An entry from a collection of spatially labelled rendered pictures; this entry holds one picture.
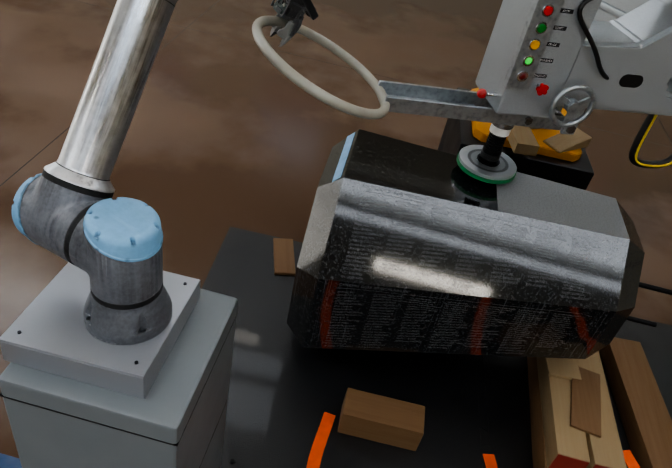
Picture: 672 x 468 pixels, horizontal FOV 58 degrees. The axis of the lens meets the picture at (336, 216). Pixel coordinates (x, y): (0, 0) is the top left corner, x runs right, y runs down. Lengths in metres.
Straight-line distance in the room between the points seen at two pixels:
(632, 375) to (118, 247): 2.30
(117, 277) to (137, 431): 0.34
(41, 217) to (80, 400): 0.39
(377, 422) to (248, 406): 0.49
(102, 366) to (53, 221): 0.31
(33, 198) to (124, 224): 0.23
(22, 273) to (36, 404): 1.50
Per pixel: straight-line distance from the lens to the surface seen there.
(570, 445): 2.41
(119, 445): 1.49
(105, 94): 1.36
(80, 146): 1.37
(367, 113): 1.77
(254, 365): 2.51
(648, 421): 2.84
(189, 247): 3.00
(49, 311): 1.50
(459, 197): 2.12
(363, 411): 2.31
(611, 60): 2.13
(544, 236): 2.16
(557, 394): 2.53
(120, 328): 1.38
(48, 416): 1.52
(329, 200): 2.07
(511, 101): 2.03
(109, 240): 1.25
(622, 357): 3.02
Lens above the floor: 2.00
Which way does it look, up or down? 37 degrees down
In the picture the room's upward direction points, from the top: 12 degrees clockwise
